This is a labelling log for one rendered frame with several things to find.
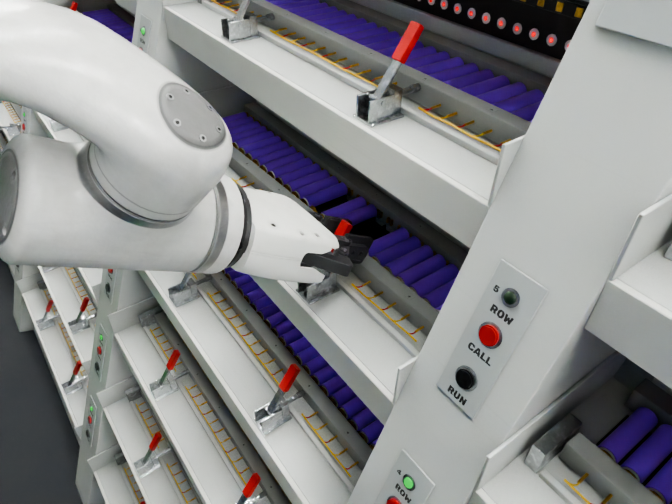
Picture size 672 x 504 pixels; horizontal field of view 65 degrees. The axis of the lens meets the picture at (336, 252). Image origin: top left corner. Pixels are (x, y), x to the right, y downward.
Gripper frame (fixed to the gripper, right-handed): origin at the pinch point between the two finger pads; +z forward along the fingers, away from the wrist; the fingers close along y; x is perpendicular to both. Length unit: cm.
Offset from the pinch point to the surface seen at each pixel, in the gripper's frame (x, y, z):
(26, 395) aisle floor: -102, -87, 10
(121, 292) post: -38, -45, 3
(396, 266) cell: -0.8, 3.4, 6.2
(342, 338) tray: -7.5, 7.0, -1.6
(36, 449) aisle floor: -103, -67, 8
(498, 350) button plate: 3.1, 21.7, -4.5
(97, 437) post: -76, -45, 9
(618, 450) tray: -0.9, 30.4, 6.0
